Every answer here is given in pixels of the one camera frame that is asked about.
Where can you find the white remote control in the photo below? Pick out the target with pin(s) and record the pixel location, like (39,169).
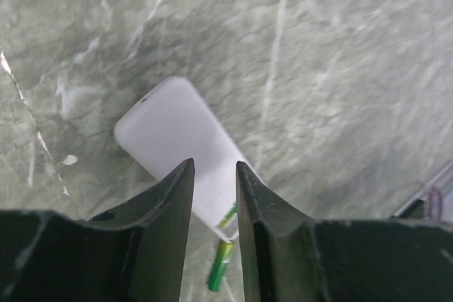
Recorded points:
(172,123)

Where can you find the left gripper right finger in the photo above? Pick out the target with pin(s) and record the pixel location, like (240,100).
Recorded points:
(289,256)

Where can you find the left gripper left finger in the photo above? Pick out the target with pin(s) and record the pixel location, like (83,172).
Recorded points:
(132,252)

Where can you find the green battery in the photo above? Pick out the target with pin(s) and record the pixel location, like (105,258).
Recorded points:
(219,266)
(229,218)

